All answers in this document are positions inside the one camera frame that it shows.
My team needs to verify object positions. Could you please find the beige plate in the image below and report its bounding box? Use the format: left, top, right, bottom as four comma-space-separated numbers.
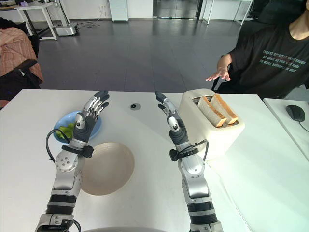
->
79, 142, 135, 196

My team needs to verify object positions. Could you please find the cream toaster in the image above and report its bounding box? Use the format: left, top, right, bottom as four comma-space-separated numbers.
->
179, 89, 246, 160

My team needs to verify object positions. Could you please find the pink quilted blanket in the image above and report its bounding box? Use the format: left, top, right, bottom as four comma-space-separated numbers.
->
0, 26, 44, 84

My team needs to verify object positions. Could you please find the green lettuce leaf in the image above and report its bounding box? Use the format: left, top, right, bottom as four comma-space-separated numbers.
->
56, 123, 76, 140

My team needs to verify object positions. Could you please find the silver machine base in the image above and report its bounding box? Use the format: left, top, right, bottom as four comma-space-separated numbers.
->
53, 23, 79, 37

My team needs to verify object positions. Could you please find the black computer mouse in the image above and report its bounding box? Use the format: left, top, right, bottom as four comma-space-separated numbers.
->
285, 104, 306, 122

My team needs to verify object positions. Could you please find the blue plate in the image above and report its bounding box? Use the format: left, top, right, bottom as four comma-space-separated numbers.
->
53, 111, 102, 145

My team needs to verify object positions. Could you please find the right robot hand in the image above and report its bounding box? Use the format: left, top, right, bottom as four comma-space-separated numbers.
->
154, 91, 191, 148

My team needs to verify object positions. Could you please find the black office chair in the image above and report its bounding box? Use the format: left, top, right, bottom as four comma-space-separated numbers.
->
0, 17, 42, 110

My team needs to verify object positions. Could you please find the black cable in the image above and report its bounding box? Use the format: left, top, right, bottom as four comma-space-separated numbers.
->
45, 129, 66, 163
185, 139, 209, 163

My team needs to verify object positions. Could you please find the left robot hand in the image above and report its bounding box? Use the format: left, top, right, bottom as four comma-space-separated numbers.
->
69, 90, 111, 148

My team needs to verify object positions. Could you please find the bread slice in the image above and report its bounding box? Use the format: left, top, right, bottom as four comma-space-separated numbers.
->
209, 93, 239, 125
197, 95, 227, 128

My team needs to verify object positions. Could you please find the person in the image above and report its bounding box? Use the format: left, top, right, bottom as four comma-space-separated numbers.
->
205, 0, 309, 99

